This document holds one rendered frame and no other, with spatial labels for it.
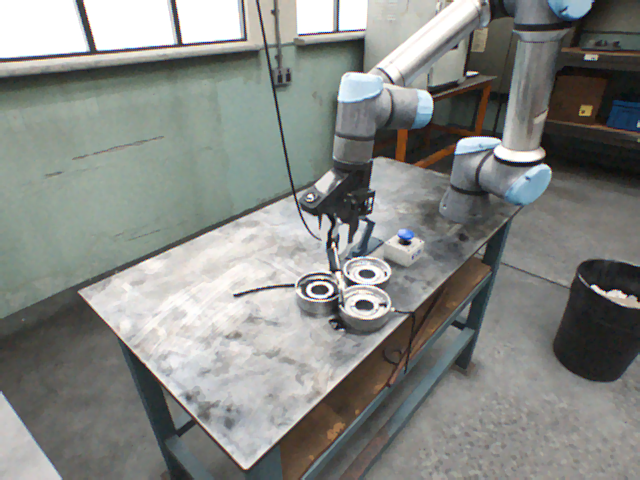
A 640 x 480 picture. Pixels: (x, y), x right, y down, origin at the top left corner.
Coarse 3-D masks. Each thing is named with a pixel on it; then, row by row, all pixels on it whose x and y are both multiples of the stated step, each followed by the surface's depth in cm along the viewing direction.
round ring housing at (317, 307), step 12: (312, 276) 89; (324, 276) 89; (300, 288) 85; (312, 288) 86; (324, 288) 87; (300, 300) 82; (312, 300) 80; (324, 300) 80; (336, 300) 81; (312, 312) 83; (324, 312) 82
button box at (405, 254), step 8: (392, 240) 99; (400, 240) 98; (408, 240) 98; (416, 240) 99; (392, 248) 97; (400, 248) 96; (408, 248) 96; (416, 248) 96; (384, 256) 100; (392, 256) 98; (400, 256) 96; (408, 256) 95; (416, 256) 98; (400, 264) 97; (408, 264) 96
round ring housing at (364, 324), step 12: (348, 288) 83; (360, 288) 84; (372, 288) 84; (360, 300) 82; (372, 300) 82; (384, 300) 82; (360, 312) 79; (372, 312) 79; (384, 312) 78; (348, 324) 79; (360, 324) 76; (372, 324) 76
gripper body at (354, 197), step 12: (348, 168) 74; (360, 168) 74; (360, 180) 80; (348, 192) 78; (360, 192) 79; (372, 192) 80; (336, 204) 79; (348, 204) 77; (360, 204) 81; (372, 204) 82; (336, 216) 80; (348, 216) 77
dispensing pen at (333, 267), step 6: (330, 240) 85; (330, 252) 82; (330, 258) 82; (330, 264) 82; (336, 264) 81; (330, 270) 81; (336, 270) 82; (336, 276) 82; (342, 282) 82; (342, 288) 81; (342, 294) 81; (342, 300) 81
